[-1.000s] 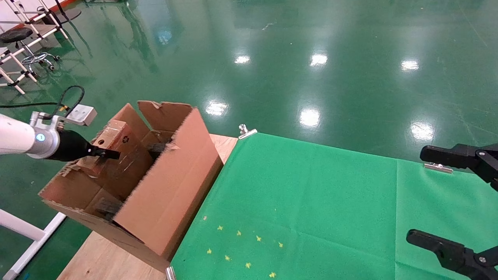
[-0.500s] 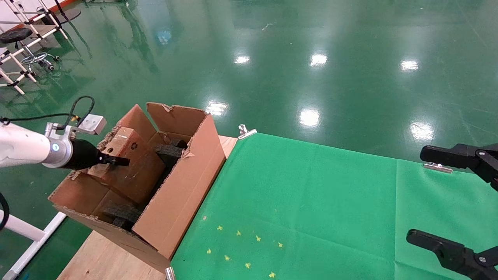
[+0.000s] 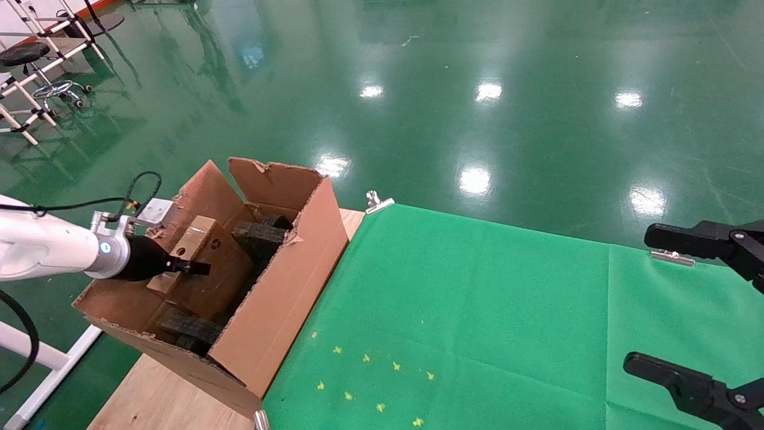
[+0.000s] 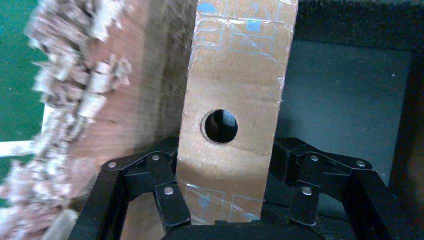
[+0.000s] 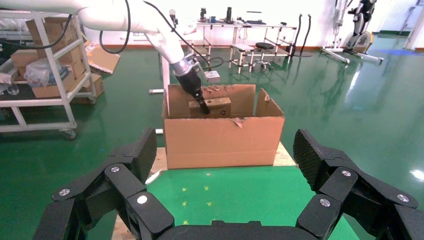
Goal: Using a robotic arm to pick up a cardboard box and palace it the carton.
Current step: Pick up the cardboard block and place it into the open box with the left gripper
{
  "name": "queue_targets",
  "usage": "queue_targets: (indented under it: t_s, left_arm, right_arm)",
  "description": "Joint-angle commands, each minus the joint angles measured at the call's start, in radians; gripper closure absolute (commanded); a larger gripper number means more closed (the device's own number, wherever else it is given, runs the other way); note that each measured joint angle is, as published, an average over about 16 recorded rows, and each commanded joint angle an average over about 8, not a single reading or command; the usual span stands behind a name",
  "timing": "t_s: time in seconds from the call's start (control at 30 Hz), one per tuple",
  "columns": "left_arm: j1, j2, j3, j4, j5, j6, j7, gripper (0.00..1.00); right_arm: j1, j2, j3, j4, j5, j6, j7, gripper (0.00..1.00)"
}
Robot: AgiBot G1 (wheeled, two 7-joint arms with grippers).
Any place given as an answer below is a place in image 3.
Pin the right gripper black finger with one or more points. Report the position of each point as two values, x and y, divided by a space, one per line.
698 391
716 239

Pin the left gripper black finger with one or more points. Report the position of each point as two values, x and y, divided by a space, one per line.
194 268

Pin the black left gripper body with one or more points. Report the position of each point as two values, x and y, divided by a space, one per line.
146 263

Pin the small taped cardboard box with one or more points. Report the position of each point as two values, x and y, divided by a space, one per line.
215 269

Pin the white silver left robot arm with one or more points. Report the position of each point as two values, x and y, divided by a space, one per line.
42 245

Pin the large open cardboard carton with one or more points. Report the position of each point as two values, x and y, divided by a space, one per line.
280 310

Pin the white pipe rack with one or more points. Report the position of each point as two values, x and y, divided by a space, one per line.
70 52

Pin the green cloth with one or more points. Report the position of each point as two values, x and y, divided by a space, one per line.
477 310

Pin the black round base stand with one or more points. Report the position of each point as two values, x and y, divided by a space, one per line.
107 24

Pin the black round stool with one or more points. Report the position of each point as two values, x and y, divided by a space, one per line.
24 52

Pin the white tube table frame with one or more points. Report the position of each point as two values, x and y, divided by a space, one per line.
30 346

